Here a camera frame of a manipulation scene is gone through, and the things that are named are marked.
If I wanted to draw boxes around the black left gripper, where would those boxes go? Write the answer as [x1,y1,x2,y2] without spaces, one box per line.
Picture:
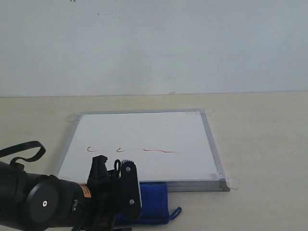
[87,155,122,231]

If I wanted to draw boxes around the blue cloth eraser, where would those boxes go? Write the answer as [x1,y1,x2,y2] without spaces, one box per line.
[115,183,182,227]

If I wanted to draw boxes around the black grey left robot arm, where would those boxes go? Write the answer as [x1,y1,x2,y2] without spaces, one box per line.
[0,155,122,231]

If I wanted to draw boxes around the aluminium framed whiteboard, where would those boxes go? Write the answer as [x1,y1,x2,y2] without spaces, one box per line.
[55,109,230,192]

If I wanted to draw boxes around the clear tape piece far corner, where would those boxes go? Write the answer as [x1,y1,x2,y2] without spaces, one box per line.
[205,110,215,117]

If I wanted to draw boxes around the clear tape piece corner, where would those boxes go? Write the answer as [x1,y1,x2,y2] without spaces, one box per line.
[205,110,215,117]
[226,176,240,190]

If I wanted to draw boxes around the clear tape piece near corner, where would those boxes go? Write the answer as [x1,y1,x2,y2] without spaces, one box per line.
[226,176,240,190]

